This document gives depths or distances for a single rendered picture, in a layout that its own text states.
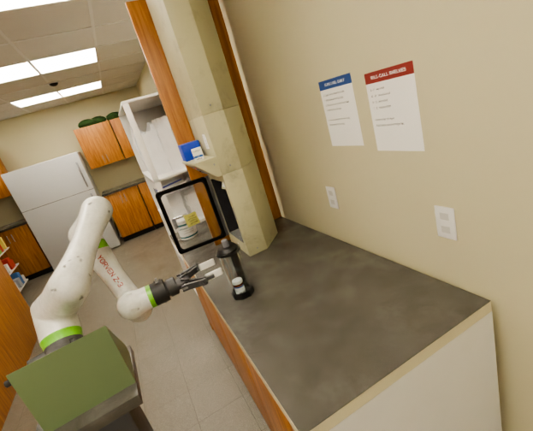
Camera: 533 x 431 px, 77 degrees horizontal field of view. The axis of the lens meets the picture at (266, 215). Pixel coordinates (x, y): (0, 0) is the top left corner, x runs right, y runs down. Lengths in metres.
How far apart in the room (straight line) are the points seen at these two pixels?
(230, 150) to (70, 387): 1.15
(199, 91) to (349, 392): 1.35
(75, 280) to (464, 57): 1.30
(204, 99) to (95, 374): 1.20
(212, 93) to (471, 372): 1.50
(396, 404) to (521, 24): 0.97
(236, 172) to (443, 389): 1.23
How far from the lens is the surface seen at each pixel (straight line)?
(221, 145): 1.69
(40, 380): 1.31
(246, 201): 1.76
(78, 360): 1.28
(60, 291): 1.27
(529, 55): 0.98
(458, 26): 1.06
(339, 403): 0.99
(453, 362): 1.23
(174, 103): 2.03
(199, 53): 1.72
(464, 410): 1.40
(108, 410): 1.32
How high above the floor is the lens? 1.69
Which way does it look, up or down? 18 degrees down
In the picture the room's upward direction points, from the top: 17 degrees counter-clockwise
